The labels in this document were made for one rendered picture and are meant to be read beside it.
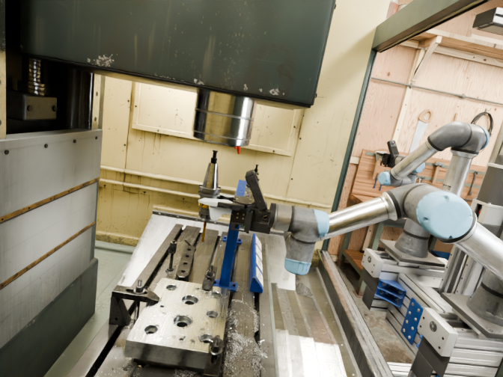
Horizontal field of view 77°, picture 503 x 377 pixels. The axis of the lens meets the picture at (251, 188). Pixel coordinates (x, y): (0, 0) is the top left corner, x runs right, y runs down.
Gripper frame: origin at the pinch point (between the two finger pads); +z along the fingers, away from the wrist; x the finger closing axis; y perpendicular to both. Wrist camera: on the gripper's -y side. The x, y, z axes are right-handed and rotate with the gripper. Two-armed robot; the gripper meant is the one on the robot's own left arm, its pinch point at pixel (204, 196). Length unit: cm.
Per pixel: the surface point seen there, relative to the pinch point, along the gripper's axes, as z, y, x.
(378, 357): -68, 51, 11
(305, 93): -19.7, -30.7, -12.5
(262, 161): -19, 2, 101
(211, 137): -0.3, -17.2, -7.6
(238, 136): -6.6, -18.4, -6.4
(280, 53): -12.7, -37.9, -12.5
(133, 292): 15.3, 30.3, -5.2
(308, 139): -43, -16, 100
